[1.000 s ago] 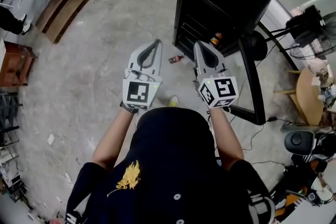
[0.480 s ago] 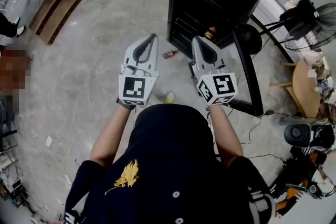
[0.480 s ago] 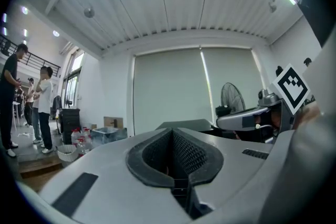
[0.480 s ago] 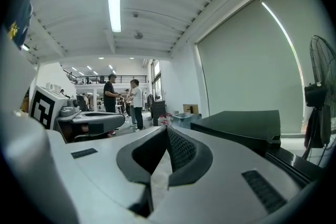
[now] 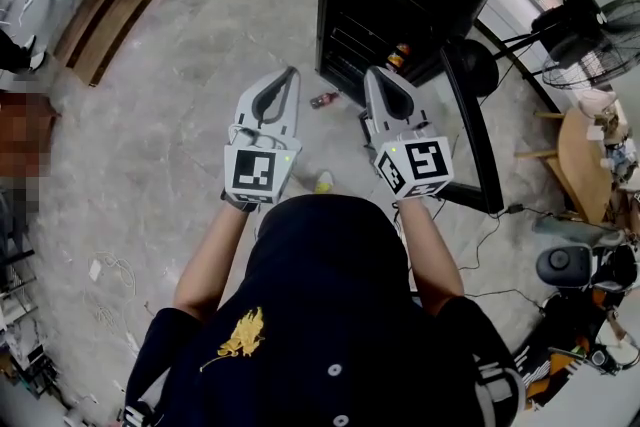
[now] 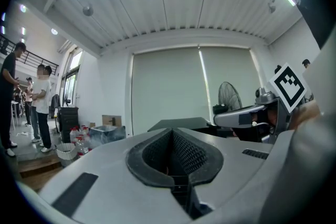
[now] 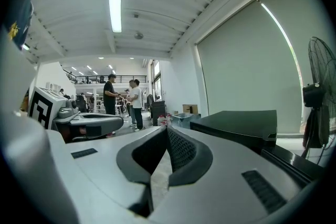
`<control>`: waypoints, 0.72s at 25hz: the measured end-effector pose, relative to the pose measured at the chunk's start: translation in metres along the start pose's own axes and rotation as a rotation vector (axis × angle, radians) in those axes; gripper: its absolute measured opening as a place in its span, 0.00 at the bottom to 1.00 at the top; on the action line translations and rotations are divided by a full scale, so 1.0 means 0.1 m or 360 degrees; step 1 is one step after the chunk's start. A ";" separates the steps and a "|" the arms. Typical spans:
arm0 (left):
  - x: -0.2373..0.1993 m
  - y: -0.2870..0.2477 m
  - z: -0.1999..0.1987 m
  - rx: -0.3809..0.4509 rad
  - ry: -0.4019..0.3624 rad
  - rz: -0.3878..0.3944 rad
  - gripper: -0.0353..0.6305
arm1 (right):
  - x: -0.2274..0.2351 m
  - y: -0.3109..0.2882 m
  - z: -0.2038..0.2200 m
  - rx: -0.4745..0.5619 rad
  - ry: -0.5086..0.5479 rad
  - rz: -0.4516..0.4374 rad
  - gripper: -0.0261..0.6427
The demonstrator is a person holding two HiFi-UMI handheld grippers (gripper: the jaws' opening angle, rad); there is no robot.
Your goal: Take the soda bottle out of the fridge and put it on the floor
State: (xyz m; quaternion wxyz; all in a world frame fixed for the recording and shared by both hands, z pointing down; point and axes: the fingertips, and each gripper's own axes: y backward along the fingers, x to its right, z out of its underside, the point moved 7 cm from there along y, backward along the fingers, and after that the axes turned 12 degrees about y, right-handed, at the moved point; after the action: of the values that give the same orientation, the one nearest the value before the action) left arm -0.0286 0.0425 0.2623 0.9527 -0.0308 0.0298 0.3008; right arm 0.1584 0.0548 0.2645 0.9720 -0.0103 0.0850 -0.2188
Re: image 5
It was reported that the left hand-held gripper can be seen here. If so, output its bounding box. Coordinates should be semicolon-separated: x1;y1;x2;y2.
222;66;304;206

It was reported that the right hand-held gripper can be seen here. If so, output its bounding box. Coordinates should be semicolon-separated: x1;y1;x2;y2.
363;67;455;201

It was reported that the red-capped drink bottle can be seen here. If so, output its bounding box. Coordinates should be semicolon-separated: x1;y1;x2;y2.
309;90;341;110

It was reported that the person's left forearm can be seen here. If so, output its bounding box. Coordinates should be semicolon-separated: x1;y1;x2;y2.
173;204;251;321

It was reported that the person's right forearm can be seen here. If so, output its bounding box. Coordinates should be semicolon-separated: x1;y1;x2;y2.
397;199;466;316

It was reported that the glass fridge door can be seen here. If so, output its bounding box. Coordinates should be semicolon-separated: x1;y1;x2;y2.
358;37;505;215

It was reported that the person's right white yellow shoe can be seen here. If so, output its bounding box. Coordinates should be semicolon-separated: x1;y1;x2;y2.
313;169;335;195

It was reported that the long wooden platform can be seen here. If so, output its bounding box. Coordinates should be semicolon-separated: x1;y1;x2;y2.
52;0;206;89

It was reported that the round wooden table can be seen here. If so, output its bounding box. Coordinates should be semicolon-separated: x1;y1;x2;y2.
514;107;631;224

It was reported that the black standing fan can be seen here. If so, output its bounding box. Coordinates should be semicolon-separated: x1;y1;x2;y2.
449;0;640;99

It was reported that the pale pink soft item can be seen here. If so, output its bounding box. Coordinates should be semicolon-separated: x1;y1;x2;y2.
579;89;619;116

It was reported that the person's dark navy shirt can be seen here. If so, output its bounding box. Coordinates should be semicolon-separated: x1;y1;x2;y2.
122;194;526;427

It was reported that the grey round-faced device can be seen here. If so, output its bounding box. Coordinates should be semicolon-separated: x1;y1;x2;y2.
534;214;640;289

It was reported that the brown wooden chair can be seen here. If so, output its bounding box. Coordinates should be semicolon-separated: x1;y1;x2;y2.
0;89;61;176

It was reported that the black metal rack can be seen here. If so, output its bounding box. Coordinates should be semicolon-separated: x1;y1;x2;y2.
0;184;56;396

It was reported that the black orange bag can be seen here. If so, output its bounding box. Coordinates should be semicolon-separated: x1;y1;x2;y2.
519;339;586;409

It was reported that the white floor cable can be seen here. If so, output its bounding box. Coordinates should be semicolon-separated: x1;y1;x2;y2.
82;249;141;356

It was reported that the grey black shoulder strap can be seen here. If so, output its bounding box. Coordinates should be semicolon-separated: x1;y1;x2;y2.
472;349;526;427

